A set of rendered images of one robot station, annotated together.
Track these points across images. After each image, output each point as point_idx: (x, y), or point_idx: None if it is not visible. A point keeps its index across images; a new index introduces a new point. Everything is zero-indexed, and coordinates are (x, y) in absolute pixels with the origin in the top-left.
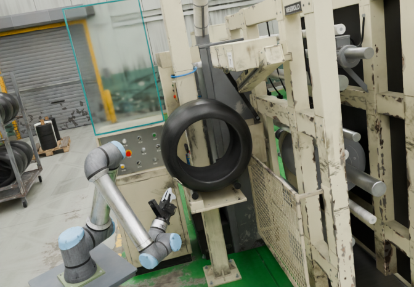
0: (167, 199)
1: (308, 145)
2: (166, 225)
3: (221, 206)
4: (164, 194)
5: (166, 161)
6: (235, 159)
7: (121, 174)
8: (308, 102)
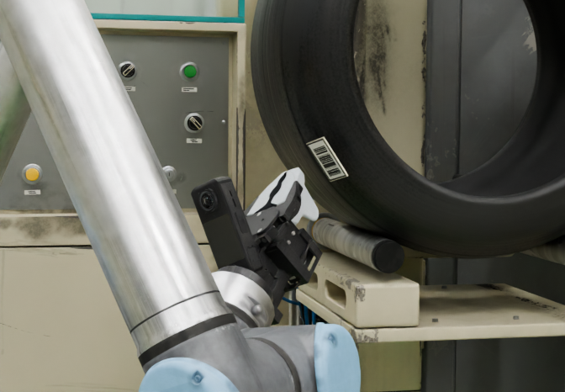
0: (289, 198)
1: None
2: (271, 311)
3: (495, 332)
4: (263, 193)
5: (293, 51)
6: (550, 171)
7: (18, 207)
8: None
